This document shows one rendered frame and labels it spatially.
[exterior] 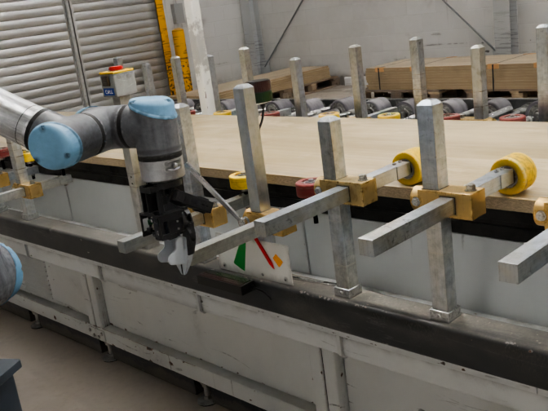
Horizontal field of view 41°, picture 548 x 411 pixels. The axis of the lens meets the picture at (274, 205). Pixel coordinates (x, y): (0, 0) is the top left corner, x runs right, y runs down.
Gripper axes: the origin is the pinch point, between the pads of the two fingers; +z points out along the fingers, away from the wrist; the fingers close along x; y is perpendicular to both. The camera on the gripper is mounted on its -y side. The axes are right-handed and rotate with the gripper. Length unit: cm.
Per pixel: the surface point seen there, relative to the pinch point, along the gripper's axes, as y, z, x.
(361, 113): -134, -9, -58
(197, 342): -52, 58, -73
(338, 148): -26.9, -21.6, 22.6
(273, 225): -2.3, -12.1, 26.5
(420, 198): -25, -13, 44
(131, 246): -2.0, -0.6, -23.6
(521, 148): -86, -10, 32
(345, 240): -26.4, -1.2, 22.5
